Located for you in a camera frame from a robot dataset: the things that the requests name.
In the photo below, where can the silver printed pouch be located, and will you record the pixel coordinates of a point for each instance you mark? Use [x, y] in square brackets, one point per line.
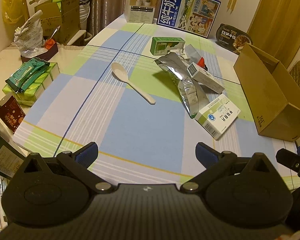
[30, 35]

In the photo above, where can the small white carton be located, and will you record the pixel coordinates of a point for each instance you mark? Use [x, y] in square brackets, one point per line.
[206, 78]

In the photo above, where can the stack of green tissue packs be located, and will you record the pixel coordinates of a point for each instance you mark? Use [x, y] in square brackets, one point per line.
[40, 90]

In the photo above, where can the green and white box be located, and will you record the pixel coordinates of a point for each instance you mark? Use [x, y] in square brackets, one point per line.
[165, 46]

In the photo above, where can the checked cloth desktop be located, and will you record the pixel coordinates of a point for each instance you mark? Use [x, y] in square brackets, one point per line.
[130, 120]

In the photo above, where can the dark red tray box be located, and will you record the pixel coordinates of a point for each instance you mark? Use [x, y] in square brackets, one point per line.
[47, 52]

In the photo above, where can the brown cardboard box with flaps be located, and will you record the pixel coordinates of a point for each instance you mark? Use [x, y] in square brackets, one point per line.
[62, 17]

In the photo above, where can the beige curtain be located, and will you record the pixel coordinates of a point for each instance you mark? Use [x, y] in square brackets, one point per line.
[110, 0]

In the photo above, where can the white plastic spoon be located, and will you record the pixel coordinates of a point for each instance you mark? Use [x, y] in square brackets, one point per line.
[131, 83]

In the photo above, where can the yellow plastic bag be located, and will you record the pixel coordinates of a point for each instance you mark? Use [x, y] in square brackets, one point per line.
[11, 2]

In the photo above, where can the silver foil bag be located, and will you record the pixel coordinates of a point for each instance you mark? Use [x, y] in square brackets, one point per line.
[187, 90]

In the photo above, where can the metal spoon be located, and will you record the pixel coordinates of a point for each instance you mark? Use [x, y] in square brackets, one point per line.
[54, 33]

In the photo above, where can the orange small object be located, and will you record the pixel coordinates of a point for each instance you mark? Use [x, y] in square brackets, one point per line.
[50, 43]

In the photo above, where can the blue milk carton case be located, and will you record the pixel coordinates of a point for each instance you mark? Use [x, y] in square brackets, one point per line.
[187, 11]

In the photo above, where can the dark red printed packet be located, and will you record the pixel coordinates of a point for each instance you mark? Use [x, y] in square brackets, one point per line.
[10, 115]

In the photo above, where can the beige white product box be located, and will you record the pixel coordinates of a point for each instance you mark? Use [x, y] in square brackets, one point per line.
[141, 5]

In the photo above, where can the wooden door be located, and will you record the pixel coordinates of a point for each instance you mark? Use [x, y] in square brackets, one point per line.
[282, 12]

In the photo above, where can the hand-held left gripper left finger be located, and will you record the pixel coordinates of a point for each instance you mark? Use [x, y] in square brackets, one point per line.
[86, 153]

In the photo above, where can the dark green box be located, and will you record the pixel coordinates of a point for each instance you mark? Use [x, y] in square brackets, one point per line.
[5, 155]

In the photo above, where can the red small packet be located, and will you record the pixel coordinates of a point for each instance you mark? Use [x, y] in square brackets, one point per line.
[201, 62]

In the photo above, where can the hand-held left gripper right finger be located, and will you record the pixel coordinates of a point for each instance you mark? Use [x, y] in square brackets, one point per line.
[207, 153]

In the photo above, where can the white green medicine box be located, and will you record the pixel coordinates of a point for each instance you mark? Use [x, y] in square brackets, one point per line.
[218, 116]

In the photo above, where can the black instant rice bowl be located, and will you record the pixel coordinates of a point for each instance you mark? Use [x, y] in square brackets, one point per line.
[233, 38]

